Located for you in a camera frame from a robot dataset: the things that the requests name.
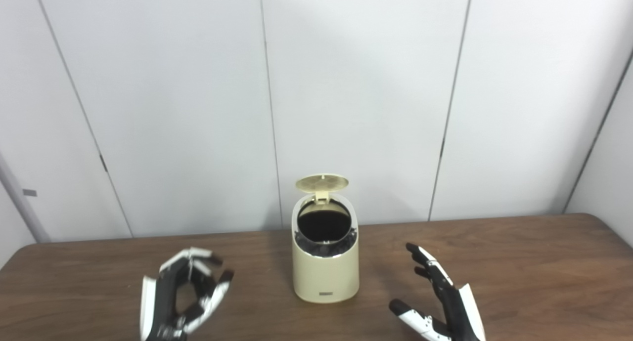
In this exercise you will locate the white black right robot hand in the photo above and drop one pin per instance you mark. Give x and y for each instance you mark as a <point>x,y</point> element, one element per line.
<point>462,316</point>

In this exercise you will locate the cream-colored small trash bin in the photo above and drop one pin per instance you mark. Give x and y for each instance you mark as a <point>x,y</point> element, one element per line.
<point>324,277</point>

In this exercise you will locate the black wall panel clip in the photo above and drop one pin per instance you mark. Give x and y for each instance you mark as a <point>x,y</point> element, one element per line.
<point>103,163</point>

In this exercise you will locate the cream round bin lid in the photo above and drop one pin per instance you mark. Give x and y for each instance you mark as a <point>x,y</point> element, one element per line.
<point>321,183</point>

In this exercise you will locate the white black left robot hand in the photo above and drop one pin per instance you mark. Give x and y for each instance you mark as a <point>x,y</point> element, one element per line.
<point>163,301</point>

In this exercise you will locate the gray wall corner post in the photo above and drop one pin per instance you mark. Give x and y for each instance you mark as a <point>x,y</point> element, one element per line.
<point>22,202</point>

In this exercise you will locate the small gray wall tag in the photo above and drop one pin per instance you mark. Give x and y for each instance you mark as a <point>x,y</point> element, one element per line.
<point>29,192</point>

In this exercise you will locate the black bin liner bag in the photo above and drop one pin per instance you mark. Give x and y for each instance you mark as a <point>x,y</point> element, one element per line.
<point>324,227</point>

